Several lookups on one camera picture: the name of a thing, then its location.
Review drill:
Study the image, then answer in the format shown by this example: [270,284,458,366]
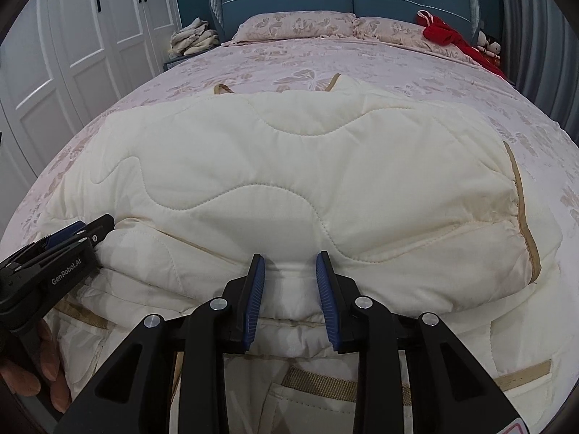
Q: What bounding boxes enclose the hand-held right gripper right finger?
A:
[315,250,530,434]

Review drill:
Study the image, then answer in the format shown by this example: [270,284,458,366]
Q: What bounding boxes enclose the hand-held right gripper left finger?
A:
[54,253,267,434]

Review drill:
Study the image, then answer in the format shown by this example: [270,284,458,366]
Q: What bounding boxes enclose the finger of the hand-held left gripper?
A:
[79,214,117,254]
[43,220,89,250]

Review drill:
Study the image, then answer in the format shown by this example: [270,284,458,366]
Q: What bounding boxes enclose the cream quilted garment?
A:
[43,75,555,434]

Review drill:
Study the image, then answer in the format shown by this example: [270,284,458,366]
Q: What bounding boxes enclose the person's left hand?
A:
[0,319,71,413]

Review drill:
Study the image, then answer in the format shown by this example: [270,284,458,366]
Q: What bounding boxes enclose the grey nightstand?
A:
[163,52,193,74]

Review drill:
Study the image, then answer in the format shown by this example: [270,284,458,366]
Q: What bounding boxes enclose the white wardrobe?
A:
[0,0,182,182]

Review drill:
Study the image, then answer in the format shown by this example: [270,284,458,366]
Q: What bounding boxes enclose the stack of folded beige cloths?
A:
[169,17,221,59]

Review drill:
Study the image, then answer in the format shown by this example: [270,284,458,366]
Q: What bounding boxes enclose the pink floral bed cover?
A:
[0,38,579,417]

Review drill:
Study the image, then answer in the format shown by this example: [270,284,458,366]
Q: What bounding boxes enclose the pink floral pillow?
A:
[353,16,455,55]
[221,11,359,47]

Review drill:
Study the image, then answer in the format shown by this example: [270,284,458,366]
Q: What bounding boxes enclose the red garment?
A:
[416,9,513,83]

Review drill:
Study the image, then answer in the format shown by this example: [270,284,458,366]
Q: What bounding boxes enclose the small plush dolls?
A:
[475,29,504,60]

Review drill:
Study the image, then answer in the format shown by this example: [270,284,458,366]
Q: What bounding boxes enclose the grey curtain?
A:
[498,0,579,133]

